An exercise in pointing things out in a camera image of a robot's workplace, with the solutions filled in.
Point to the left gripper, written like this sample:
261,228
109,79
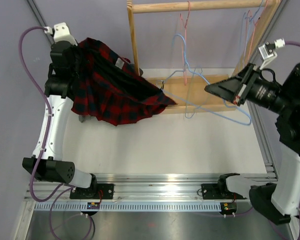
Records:
74,48

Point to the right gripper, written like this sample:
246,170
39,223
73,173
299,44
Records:
236,89

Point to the red plaid skirt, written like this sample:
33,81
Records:
110,90

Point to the blue wire hanger with plaid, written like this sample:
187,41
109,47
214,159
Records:
187,68

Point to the pink wire hanger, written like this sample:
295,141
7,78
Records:
183,26
252,32

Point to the grey skirt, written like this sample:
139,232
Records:
83,118

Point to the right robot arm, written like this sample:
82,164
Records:
277,201

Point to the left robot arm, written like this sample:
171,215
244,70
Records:
46,163

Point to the wooden clothes rack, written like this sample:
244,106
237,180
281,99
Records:
267,16

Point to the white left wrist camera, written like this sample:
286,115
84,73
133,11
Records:
60,32

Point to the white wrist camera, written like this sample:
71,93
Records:
268,51
60,32

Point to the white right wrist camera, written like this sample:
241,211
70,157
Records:
268,51

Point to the aluminium rail base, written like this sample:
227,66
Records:
141,193

